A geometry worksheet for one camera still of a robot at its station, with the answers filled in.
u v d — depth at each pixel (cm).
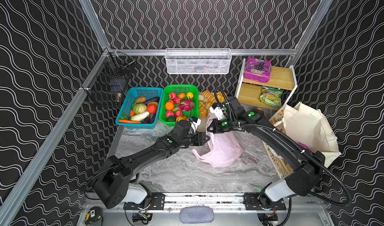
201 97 116
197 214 69
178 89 117
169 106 106
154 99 115
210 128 73
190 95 117
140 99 113
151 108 103
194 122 74
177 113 104
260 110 98
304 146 79
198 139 69
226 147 75
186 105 106
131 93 113
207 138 77
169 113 102
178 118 102
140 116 101
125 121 98
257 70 82
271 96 97
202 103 111
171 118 100
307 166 41
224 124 64
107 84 94
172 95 116
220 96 118
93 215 69
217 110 70
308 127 81
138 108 103
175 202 76
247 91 101
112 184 42
